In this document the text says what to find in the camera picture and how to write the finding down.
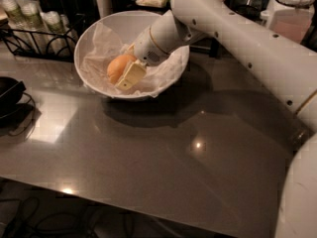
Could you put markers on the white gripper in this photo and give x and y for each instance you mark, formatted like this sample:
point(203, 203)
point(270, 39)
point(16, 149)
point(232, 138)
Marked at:
point(146, 48)

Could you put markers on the orange fruit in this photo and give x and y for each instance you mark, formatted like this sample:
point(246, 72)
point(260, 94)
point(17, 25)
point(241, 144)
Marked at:
point(117, 66)

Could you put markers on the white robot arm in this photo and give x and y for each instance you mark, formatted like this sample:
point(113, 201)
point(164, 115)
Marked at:
point(287, 69)

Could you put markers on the white bowl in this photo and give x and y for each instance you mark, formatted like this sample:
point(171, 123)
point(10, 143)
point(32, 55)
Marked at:
point(99, 27)

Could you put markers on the white paper liner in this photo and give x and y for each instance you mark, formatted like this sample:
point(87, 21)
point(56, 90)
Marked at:
point(99, 50)

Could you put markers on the white cylinder cup stack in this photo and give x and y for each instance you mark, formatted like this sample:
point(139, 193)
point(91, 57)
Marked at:
point(102, 0)

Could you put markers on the paper cup stack right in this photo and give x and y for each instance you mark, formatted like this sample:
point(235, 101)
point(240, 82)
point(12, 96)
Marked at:
point(56, 27)

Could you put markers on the paper cup stack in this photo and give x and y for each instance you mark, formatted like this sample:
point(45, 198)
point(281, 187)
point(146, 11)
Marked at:
point(56, 27)
point(17, 22)
point(36, 29)

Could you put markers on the paper cup stack middle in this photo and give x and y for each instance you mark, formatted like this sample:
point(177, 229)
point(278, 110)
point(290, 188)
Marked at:
point(36, 29)

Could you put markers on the paper cup stack left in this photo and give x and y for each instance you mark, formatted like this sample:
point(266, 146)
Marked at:
point(17, 22)

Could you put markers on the white appliance with bowls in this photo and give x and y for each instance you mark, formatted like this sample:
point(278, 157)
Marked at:
point(289, 18)

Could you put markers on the black wire cup rack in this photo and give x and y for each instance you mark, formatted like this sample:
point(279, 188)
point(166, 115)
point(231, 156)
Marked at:
point(11, 41)

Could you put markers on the black pan with wire stand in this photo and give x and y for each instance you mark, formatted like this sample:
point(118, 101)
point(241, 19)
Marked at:
point(17, 107)

